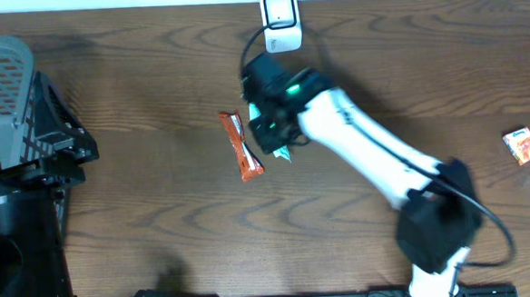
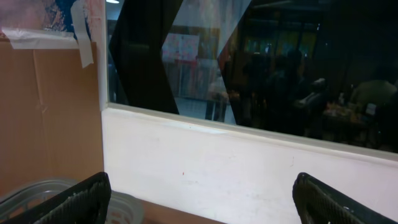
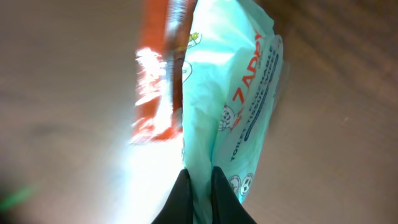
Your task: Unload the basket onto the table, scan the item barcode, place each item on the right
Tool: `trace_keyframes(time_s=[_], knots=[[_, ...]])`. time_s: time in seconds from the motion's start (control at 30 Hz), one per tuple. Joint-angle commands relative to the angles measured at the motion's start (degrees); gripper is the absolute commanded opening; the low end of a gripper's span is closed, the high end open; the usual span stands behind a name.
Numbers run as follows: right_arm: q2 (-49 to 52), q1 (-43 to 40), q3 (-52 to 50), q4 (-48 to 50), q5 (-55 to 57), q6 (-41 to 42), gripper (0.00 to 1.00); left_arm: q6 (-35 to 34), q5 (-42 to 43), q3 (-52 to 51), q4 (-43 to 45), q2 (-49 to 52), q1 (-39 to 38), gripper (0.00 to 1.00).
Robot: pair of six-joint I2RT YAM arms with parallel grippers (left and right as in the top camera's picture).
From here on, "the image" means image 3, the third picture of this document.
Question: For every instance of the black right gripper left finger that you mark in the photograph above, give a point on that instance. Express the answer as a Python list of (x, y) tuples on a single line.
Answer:
[(178, 208)]

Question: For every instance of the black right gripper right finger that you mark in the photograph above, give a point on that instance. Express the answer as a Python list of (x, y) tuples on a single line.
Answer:
[(226, 207)]

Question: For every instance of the teal tissue pack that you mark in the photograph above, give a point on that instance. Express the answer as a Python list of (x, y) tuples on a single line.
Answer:
[(234, 60)]

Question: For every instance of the orange snack bar wrapper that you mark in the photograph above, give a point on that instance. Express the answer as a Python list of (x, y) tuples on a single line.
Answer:
[(163, 43)]

